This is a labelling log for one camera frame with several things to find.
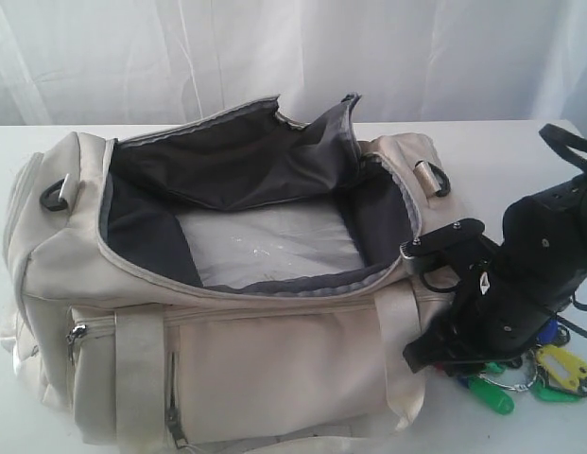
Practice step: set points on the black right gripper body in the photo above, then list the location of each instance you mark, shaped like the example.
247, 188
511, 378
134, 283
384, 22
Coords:
507, 293

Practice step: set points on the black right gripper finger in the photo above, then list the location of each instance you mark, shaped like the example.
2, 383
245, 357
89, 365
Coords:
435, 346

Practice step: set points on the colourful key tag bunch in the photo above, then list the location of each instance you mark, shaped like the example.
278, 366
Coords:
548, 371

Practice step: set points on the cream fabric duffel bag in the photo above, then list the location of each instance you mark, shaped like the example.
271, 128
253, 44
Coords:
111, 322

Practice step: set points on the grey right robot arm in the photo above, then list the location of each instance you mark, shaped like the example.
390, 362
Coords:
559, 207

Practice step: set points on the clear plastic document sleeve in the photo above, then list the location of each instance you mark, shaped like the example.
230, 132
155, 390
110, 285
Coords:
276, 243

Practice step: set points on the white backdrop curtain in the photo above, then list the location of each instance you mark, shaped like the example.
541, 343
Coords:
171, 62

